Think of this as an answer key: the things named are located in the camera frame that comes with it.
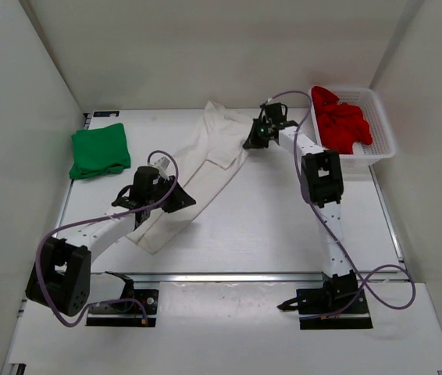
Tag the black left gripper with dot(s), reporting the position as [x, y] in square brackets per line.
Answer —
[180, 199]

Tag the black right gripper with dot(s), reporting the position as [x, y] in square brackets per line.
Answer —
[254, 142]

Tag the white t-shirt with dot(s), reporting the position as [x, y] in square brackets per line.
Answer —
[210, 156]

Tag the red t-shirt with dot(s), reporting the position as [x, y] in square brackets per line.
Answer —
[340, 125]

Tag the green t-shirt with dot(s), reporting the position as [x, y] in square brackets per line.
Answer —
[99, 152]

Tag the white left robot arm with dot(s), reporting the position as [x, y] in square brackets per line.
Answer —
[61, 275]

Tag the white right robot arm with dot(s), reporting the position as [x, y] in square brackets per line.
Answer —
[321, 184]

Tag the dark table label sticker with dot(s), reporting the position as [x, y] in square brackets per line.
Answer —
[105, 114]

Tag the white plastic laundry basket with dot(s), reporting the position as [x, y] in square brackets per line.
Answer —
[383, 140]

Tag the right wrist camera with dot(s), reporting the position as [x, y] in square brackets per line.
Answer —
[266, 109]

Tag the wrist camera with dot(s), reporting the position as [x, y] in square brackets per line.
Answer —
[266, 109]
[161, 165]

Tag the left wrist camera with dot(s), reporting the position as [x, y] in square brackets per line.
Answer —
[161, 165]

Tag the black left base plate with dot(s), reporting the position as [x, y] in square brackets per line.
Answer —
[128, 314]

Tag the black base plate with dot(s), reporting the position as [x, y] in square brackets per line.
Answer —
[128, 314]
[319, 309]

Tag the aluminium rail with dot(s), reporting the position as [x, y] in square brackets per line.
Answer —
[225, 277]

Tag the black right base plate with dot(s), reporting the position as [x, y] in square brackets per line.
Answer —
[319, 309]

